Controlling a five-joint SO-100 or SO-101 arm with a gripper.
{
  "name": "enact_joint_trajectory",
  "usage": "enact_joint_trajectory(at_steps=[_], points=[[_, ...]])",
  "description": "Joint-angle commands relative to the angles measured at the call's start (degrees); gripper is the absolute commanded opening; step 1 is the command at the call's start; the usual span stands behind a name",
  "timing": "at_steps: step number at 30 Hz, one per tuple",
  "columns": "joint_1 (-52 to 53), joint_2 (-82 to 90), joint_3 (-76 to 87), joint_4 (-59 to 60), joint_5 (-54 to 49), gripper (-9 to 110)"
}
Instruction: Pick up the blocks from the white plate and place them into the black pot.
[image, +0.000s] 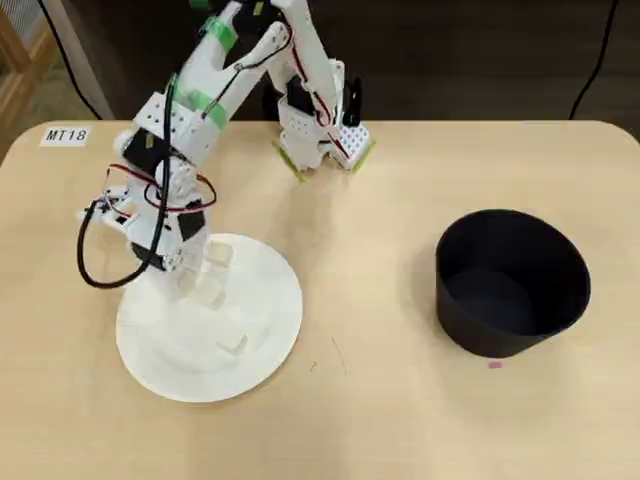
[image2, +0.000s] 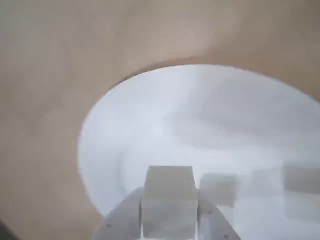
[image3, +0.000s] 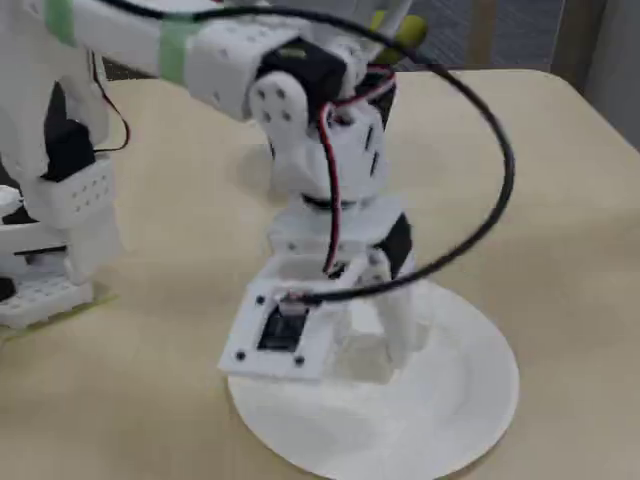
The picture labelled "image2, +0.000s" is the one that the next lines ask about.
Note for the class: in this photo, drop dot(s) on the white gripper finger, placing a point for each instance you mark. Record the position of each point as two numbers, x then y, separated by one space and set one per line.
122 220
212 225

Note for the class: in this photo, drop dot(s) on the white cube block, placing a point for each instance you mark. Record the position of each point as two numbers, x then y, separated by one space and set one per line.
217 187
302 180
170 200

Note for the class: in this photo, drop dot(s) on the white round plate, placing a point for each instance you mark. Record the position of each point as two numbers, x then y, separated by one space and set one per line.
175 112

